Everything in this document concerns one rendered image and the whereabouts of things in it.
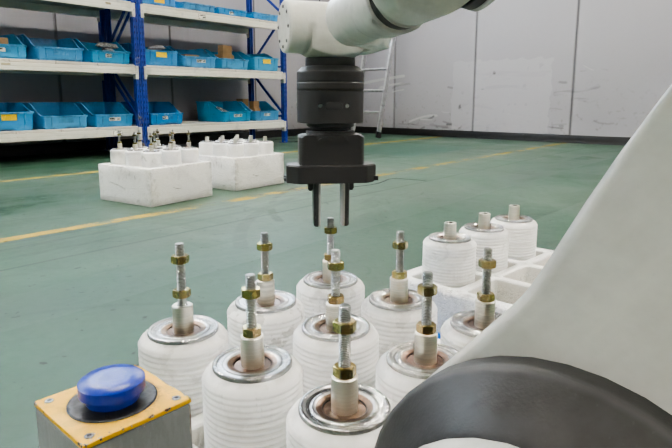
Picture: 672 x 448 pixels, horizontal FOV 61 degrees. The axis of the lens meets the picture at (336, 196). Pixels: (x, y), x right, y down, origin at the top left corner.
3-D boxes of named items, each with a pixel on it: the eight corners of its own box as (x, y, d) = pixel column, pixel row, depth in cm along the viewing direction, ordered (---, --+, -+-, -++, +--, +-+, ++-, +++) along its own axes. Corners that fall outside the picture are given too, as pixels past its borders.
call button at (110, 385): (158, 405, 36) (157, 375, 36) (97, 432, 33) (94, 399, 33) (127, 384, 39) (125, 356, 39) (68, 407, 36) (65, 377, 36)
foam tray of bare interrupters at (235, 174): (284, 183, 341) (283, 153, 338) (235, 191, 311) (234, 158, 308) (239, 177, 364) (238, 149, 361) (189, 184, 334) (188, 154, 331)
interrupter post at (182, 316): (167, 333, 62) (166, 305, 62) (186, 327, 64) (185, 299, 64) (180, 339, 61) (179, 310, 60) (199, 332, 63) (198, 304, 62)
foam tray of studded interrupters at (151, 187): (212, 195, 297) (211, 161, 294) (151, 207, 265) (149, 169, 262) (162, 189, 318) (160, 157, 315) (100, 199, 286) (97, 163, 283)
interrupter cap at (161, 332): (133, 334, 62) (133, 328, 62) (191, 315, 68) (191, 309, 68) (173, 354, 57) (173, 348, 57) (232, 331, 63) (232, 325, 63)
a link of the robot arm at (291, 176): (285, 186, 72) (283, 90, 70) (282, 176, 81) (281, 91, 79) (383, 184, 74) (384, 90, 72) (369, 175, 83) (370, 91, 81)
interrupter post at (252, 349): (266, 371, 54) (265, 338, 53) (240, 374, 53) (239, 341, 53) (264, 360, 56) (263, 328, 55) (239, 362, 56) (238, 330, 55)
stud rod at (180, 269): (178, 312, 61) (175, 244, 60) (177, 309, 62) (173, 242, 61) (188, 311, 62) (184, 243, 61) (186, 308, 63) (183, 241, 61)
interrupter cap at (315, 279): (368, 282, 80) (368, 277, 79) (329, 295, 74) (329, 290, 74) (331, 271, 85) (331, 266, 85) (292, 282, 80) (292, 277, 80)
